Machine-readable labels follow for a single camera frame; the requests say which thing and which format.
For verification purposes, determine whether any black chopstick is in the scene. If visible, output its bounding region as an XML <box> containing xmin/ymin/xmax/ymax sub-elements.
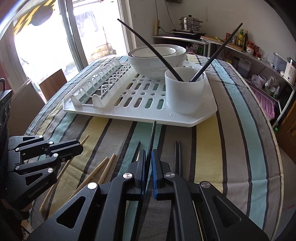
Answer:
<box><xmin>117</xmin><ymin>19</ymin><xmax>184</xmax><ymax>82</ymax></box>
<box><xmin>145</xmin><ymin>121</ymin><xmax>157</xmax><ymax>170</ymax></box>
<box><xmin>131</xmin><ymin>142</ymin><xmax>140</xmax><ymax>163</ymax></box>
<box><xmin>178</xmin><ymin>141</ymin><xmax>183</xmax><ymax>176</ymax></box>
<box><xmin>190</xmin><ymin>23</ymin><xmax>243</xmax><ymax>82</ymax></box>

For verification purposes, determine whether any metal kitchen shelf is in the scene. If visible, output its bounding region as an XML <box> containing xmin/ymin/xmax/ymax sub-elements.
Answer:
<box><xmin>153</xmin><ymin>34</ymin><xmax>295</xmax><ymax>127</ymax></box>

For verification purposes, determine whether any wooden chair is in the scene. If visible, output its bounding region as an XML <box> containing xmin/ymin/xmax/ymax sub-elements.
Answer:
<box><xmin>39</xmin><ymin>69</ymin><xmax>67</xmax><ymax>101</ymax></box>

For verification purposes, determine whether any striped tablecloth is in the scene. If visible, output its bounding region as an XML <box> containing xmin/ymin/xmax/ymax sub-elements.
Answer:
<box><xmin>26</xmin><ymin>60</ymin><xmax>283</xmax><ymax>240</ymax></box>

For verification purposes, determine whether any white plastic dish rack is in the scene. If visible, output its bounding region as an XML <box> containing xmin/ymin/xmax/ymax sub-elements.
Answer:
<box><xmin>63</xmin><ymin>59</ymin><xmax>217</xmax><ymax>128</ymax></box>

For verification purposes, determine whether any white cylindrical utensil cup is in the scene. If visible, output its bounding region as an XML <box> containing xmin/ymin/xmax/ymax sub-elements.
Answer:
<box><xmin>165</xmin><ymin>67</ymin><xmax>206</xmax><ymax>114</ymax></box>

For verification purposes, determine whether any pink lid storage bin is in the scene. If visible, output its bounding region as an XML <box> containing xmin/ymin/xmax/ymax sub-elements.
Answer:
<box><xmin>250</xmin><ymin>86</ymin><xmax>275</xmax><ymax>121</ymax></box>

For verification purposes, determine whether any large white ceramic bowl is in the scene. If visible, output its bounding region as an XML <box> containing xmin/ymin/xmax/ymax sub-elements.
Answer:
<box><xmin>128</xmin><ymin>44</ymin><xmax>186</xmax><ymax>80</ymax></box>

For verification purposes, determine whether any inner white bowl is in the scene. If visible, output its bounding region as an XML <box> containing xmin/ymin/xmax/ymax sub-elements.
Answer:
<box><xmin>132</xmin><ymin>46</ymin><xmax>177</xmax><ymax>58</ymax></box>

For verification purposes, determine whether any clear plastic container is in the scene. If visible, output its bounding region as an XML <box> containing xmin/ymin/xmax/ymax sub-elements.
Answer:
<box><xmin>273</xmin><ymin>52</ymin><xmax>287</xmax><ymax>72</ymax></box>

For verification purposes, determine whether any wooden cutting board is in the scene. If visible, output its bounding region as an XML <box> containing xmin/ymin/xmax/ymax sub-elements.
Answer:
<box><xmin>200</xmin><ymin>36</ymin><xmax>243</xmax><ymax>52</ymax></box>

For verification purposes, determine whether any black induction cooker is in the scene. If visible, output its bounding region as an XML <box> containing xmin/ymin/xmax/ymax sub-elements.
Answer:
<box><xmin>170</xmin><ymin>30</ymin><xmax>206</xmax><ymax>40</ymax></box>

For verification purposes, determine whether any green oil bottle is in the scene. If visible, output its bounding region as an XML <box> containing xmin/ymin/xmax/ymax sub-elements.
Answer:
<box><xmin>237</xmin><ymin>29</ymin><xmax>244</xmax><ymax>48</ymax></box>

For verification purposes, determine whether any dark soy sauce bottle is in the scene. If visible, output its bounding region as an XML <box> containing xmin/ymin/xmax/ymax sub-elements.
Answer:
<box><xmin>243</xmin><ymin>31</ymin><xmax>248</xmax><ymax>51</ymax></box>

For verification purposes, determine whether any beige power strip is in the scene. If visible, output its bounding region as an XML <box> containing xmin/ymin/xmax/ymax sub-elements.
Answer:
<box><xmin>154</xmin><ymin>19</ymin><xmax>160</xmax><ymax>36</ymax></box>

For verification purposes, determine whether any stainless steel steamer pot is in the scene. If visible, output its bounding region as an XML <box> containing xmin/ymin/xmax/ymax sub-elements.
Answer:
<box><xmin>179</xmin><ymin>15</ymin><xmax>203</xmax><ymax>32</ymax></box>

